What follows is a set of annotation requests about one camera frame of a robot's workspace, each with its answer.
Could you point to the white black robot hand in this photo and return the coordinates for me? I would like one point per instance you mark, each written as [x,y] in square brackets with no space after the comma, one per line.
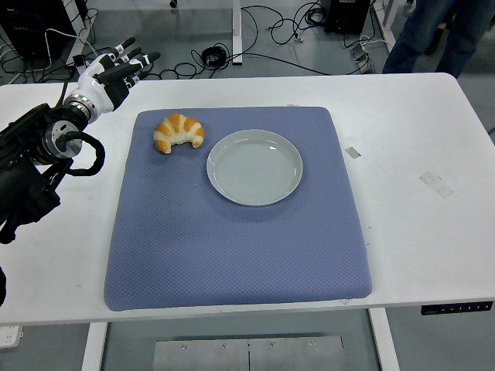
[94,83]

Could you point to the golden croissant bread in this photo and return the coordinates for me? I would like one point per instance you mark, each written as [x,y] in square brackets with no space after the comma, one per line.
[178,127]

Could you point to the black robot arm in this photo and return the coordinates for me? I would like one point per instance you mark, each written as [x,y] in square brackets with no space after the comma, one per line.
[23,170]

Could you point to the grey round plate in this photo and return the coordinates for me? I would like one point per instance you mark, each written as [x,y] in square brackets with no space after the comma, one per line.
[255,170]

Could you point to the grey metal plate with screws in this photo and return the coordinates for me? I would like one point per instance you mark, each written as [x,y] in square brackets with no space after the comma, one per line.
[247,353]

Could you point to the white floor power strip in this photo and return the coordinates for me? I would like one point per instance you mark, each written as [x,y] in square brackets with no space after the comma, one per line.
[80,62]

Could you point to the black computer tower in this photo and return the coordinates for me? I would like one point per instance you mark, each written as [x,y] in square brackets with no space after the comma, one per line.
[31,23]

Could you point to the blue quilted mat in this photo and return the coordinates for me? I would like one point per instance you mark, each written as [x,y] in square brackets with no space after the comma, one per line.
[232,251]

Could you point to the black floor box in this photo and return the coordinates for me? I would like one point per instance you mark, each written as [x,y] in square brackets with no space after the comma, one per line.
[346,15]

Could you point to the white table leg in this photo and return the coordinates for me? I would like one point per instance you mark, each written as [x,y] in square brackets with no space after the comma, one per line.
[94,348]
[384,344]

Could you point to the small grey tape strip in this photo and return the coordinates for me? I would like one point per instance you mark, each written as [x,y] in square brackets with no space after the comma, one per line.
[352,152]

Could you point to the grey metal floor pedal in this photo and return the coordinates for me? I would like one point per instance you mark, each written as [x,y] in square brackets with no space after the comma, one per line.
[362,58]

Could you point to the white desk leg with foot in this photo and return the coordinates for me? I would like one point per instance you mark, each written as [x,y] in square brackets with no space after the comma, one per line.
[386,23]

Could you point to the person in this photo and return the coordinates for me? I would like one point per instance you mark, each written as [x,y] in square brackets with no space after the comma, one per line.
[417,35]

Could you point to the large grey tape strip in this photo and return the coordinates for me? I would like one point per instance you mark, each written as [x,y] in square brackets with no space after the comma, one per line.
[435,184]

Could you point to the black table control panel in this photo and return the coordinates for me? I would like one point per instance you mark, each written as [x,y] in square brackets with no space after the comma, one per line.
[456,308]

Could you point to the white wall socket strip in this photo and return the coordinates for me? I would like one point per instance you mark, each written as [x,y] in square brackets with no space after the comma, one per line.
[9,337]

